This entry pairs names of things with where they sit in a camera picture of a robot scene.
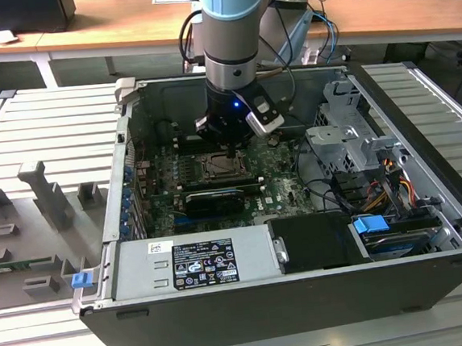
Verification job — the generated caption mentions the metal drive cage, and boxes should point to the metal drive cage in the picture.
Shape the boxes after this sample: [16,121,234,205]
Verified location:
[298,73,410,186]

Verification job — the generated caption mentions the wooden desk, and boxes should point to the wooden desk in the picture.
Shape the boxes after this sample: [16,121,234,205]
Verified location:
[304,0,462,56]
[0,0,315,94]

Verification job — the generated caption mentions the grey plastic latch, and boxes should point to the grey plastic latch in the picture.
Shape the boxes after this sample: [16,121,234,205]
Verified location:
[112,76,142,108]

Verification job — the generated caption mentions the black computer box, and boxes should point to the black computer box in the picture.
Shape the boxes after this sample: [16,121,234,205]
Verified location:
[0,0,79,39]

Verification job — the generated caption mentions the grey parts rack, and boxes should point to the grey parts rack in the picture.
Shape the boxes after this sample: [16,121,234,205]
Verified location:
[0,153,121,312]

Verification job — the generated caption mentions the grey and black PC case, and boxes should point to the grey and black PC case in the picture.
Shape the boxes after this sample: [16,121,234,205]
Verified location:
[51,47,462,346]

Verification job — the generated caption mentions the brown hose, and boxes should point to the brown hose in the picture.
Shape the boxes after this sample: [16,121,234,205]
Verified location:
[256,65,290,80]

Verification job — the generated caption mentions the black power supply label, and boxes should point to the black power supply label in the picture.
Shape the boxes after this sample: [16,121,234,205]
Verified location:
[169,236,242,291]

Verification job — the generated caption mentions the blue cable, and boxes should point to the blue cable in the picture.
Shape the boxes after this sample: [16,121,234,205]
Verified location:
[312,7,342,60]

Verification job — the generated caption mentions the silver power supply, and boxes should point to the silver power supply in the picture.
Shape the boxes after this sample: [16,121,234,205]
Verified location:
[106,221,287,302]

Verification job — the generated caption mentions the hard disk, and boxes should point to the hard disk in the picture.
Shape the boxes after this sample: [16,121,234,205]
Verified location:
[360,226,435,263]

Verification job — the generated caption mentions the black plastic shroud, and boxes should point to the black plastic shroud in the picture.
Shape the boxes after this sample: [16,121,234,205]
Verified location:
[265,207,370,277]

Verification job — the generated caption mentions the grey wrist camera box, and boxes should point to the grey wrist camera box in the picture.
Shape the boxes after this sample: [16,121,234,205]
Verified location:
[193,116,212,135]

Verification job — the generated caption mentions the blue plastic latch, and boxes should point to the blue plastic latch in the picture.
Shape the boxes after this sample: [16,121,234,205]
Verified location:
[70,270,95,292]

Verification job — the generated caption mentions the blue disk carrier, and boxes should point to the blue disk carrier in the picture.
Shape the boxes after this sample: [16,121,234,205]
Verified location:
[351,213,390,237]

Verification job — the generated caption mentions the CPU socket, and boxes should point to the CPU socket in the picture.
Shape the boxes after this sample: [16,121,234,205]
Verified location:
[198,148,254,181]

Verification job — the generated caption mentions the green RAM stick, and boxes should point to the green RAM stick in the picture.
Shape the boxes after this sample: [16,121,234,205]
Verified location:
[0,258,35,273]

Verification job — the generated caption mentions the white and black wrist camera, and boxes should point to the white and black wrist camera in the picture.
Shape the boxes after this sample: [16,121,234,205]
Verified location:
[242,91,287,140]

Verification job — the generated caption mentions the yellow red power wires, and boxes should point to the yellow red power wires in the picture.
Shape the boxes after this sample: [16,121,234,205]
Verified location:
[365,156,417,213]

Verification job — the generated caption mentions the green motherboard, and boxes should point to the green motherboard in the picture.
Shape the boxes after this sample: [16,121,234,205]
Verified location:
[133,124,322,239]

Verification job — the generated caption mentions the black graphics card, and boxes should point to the black graphics card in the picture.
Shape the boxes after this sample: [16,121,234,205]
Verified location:
[182,186,247,222]

